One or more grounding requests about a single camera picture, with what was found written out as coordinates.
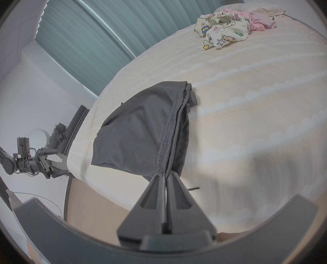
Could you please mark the black chest of drawers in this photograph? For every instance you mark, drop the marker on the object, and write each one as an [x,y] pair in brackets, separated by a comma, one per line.
[75,131]

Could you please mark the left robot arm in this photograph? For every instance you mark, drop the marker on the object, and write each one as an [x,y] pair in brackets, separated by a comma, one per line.
[4,161]

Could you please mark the blue-green curtain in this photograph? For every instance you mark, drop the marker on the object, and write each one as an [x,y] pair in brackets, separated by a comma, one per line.
[78,51]
[152,15]

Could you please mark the round white mirror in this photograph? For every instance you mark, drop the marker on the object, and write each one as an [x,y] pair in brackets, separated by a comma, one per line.
[38,137]

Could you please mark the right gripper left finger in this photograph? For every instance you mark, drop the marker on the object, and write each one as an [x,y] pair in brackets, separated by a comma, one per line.
[149,221]

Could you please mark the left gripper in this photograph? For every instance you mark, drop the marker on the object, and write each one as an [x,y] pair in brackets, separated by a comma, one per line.
[42,161]

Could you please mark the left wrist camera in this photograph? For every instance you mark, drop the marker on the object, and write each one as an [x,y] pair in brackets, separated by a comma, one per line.
[23,146]

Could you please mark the cream pillow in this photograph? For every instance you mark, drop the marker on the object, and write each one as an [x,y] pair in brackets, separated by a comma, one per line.
[270,10]

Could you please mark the dark grey garment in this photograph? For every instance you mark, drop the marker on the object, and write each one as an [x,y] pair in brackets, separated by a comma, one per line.
[59,131]

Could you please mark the black garment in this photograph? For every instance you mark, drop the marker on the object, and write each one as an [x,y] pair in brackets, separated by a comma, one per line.
[138,128]

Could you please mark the pink garment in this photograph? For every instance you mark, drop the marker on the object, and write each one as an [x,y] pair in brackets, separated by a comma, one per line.
[262,23]

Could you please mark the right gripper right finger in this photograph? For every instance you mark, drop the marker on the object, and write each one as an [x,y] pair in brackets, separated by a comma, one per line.
[185,221]

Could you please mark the bed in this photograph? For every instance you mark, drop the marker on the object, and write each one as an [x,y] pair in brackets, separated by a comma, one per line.
[248,120]

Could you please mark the black dressing table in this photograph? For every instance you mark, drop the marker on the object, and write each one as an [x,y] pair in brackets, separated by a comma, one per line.
[56,144]

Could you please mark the white printed garment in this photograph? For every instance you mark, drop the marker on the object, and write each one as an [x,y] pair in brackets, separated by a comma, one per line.
[223,32]

